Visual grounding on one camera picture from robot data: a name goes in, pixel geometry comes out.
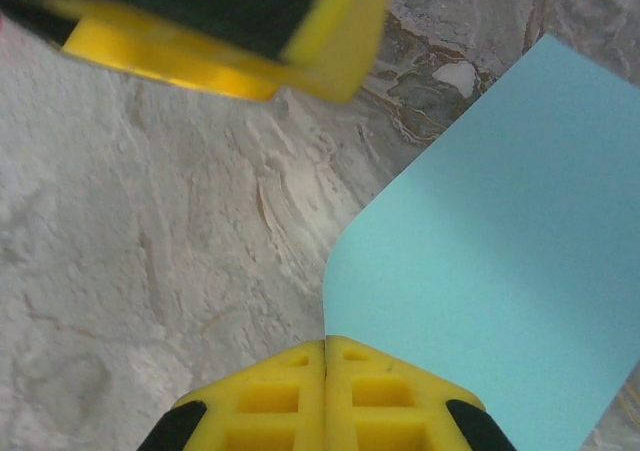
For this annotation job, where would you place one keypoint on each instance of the light blue paper sheet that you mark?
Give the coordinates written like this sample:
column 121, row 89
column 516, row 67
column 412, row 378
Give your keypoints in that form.
column 500, row 221

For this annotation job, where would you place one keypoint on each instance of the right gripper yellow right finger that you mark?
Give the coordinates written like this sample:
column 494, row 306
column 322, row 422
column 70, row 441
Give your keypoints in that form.
column 400, row 406

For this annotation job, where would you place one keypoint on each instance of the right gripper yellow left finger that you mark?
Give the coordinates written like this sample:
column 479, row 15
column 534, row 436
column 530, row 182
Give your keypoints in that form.
column 270, row 406

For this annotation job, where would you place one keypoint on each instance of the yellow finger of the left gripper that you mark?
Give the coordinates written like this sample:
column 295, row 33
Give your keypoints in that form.
column 175, row 56

